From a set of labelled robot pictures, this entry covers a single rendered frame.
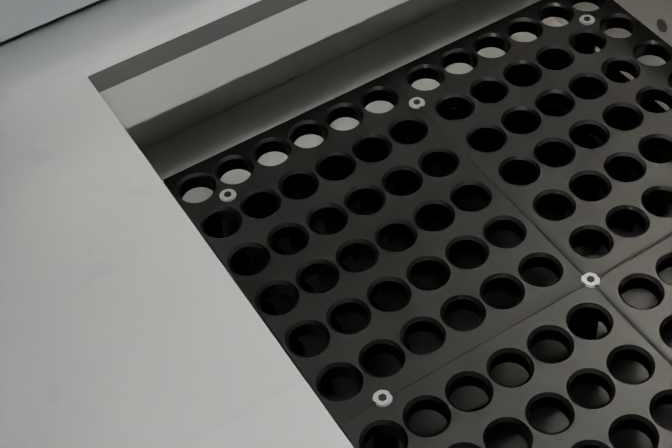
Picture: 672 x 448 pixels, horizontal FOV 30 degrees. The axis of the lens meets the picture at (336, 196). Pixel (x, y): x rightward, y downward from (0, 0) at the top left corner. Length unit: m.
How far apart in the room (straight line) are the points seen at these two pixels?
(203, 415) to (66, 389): 0.04
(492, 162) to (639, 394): 0.10
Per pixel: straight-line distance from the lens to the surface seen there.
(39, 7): 0.40
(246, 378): 0.30
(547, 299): 0.37
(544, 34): 0.45
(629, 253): 0.38
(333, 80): 0.53
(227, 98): 0.52
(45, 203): 0.35
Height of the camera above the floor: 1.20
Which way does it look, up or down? 48 degrees down
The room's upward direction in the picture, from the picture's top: 6 degrees counter-clockwise
